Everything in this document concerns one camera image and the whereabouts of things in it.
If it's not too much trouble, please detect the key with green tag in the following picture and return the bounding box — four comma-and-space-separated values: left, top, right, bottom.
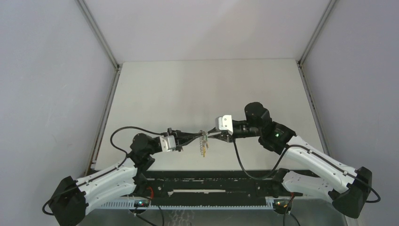
202, 135, 209, 150

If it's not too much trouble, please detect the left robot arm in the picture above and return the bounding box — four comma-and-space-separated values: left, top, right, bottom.
42, 127, 204, 226

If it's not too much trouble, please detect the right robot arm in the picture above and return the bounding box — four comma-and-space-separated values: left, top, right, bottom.
209, 102, 373, 218

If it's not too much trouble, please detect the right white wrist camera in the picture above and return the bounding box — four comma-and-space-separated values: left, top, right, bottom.
215, 115, 233, 135

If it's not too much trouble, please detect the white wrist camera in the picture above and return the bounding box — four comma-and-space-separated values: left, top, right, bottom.
215, 115, 233, 135
159, 136, 176, 152

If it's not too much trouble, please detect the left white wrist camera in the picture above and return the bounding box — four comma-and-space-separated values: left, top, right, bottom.
159, 136, 176, 152

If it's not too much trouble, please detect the right black camera cable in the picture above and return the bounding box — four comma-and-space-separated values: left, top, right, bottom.
232, 137, 382, 204

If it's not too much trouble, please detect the black camera cable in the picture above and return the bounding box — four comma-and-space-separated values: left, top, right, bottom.
42, 126, 169, 217
232, 137, 382, 204

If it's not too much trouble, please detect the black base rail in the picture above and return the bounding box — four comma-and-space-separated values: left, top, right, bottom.
133, 170, 291, 207

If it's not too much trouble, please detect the left black camera cable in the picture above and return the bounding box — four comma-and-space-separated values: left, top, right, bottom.
42, 126, 169, 217

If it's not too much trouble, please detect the right aluminium frame post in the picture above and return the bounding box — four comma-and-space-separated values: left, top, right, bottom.
296, 0, 339, 156

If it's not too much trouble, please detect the aluminium frame post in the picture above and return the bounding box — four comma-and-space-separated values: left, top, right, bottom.
75, 0, 120, 175
296, 0, 339, 156

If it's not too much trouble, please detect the left aluminium frame post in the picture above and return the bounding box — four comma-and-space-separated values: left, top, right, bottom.
75, 0, 120, 175

